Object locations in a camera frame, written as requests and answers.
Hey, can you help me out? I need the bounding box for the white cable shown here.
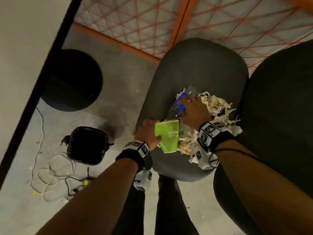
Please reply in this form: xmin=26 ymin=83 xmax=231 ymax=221
xmin=29 ymin=107 xmax=76 ymax=202

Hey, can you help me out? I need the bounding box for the person's right hand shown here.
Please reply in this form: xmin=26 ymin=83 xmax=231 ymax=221
xmin=178 ymin=94 xmax=213 ymax=131

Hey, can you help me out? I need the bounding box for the person's left forearm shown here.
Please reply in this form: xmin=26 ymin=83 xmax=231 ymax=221
xmin=35 ymin=158 xmax=139 ymax=235

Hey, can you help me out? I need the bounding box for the person's left hand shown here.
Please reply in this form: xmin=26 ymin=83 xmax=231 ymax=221
xmin=134 ymin=119 xmax=162 ymax=151

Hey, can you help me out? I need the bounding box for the white table black pedestal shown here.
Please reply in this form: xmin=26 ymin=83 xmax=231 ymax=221
xmin=0 ymin=0 xmax=103 ymax=190

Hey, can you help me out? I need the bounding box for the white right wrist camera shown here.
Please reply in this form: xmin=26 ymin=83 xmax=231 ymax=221
xmin=189 ymin=144 xmax=220 ymax=170

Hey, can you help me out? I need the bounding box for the person's right forearm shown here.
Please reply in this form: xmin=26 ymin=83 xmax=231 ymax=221
xmin=215 ymin=140 xmax=313 ymax=235

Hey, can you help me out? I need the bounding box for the shredded paper trash pile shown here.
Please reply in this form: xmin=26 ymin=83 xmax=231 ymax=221
xmin=176 ymin=90 xmax=243 ymax=164

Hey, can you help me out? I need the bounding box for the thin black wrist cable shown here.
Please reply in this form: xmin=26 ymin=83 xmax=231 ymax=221
xmin=208 ymin=148 xmax=264 ymax=169

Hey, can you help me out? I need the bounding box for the grey upholstered chair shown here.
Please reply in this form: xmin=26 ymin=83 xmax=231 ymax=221
xmin=136 ymin=38 xmax=313 ymax=235

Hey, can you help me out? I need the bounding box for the clear plastic bottle blue label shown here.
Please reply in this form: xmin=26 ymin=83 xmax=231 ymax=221
xmin=167 ymin=86 xmax=201 ymax=120

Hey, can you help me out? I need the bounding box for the black left wristband with markers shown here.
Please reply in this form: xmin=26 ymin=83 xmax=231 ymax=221
xmin=115 ymin=140 xmax=153 ymax=173

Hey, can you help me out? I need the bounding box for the green paper coffee cup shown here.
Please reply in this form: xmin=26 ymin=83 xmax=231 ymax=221
xmin=154 ymin=119 xmax=180 ymax=154

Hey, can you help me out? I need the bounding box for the orange mesh fence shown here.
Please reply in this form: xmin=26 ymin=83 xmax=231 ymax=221
xmin=72 ymin=0 xmax=313 ymax=76

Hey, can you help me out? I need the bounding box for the black trash bin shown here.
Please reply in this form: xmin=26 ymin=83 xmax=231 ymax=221
xmin=61 ymin=126 xmax=115 ymax=166

